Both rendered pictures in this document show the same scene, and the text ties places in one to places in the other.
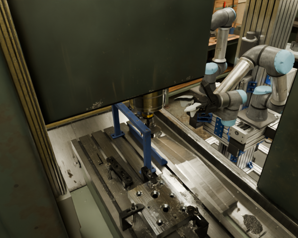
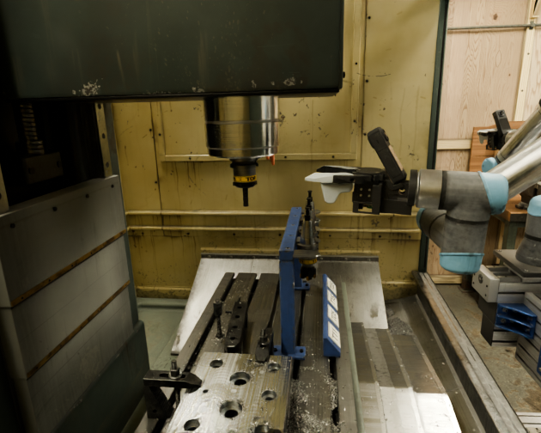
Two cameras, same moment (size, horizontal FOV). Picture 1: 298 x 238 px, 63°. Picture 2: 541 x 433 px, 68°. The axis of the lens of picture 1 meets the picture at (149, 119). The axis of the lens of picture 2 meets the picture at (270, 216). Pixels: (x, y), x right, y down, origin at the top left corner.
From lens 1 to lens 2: 0.78 m
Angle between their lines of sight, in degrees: 39
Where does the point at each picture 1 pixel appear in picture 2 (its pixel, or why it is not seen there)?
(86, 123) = (275, 265)
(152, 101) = (223, 131)
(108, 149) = (262, 299)
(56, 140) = (219, 274)
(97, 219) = not seen: hidden behind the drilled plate
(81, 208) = not seen: hidden behind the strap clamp
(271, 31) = not seen: outside the picture
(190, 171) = (404, 412)
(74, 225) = not seen: outside the picture
